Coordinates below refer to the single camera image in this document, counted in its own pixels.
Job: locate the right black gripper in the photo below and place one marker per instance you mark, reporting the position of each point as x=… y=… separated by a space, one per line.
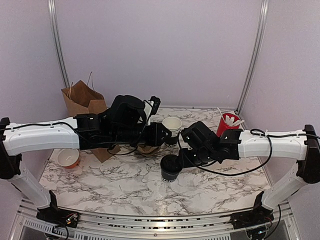
x=185 y=163

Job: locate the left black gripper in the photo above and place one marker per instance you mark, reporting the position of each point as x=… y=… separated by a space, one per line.
x=156 y=138

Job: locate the black cup lid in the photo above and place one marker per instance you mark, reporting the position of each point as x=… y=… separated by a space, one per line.
x=170 y=164

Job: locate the black takeout coffee cup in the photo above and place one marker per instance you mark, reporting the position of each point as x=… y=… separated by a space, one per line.
x=167 y=177

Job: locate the brown paper bag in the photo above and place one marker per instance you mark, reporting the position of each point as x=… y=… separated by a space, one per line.
x=80 y=98

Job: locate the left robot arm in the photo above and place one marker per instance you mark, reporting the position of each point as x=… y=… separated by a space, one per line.
x=16 y=139

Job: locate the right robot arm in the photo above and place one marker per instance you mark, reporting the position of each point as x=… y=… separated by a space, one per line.
x=234 y=144

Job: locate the stack of paper cups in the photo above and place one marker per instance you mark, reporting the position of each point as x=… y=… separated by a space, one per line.
x=173 y=124

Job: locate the cardboard cup carrier tray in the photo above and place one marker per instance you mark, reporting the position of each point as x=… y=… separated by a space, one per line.
x=146 y=150

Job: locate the red cylindrical holder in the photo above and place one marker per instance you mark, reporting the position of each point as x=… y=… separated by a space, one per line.
x=228 y=121

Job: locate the white wrapped straw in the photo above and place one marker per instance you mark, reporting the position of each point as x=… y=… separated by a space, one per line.
x=221 y=112

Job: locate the orange white bowl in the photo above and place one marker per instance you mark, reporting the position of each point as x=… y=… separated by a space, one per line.
x=68 y=158

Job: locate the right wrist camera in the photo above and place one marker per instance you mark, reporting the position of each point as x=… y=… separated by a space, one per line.
x=198 y=135

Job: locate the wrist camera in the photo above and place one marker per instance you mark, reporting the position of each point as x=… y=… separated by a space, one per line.
x=198 y=135
x=150 y=108

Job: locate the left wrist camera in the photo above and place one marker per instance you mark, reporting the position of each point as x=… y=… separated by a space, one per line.
x=150 y=108

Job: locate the right aluminium frame post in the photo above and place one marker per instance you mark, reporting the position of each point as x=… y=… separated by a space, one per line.
x=259 y=37

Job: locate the aluminium frame post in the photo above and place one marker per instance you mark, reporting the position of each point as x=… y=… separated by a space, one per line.
x=57 y=42
x=259 y=37

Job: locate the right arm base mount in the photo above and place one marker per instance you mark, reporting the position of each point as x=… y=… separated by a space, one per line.
x=256 y=216

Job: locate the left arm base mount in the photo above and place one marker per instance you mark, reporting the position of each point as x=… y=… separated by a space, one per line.
x=56 y=215

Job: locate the aluminium front rail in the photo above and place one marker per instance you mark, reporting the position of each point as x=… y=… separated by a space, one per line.
x=103 y=226

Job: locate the left aluminium frame post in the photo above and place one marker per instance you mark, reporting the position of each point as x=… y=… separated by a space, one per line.
x=57 y=42

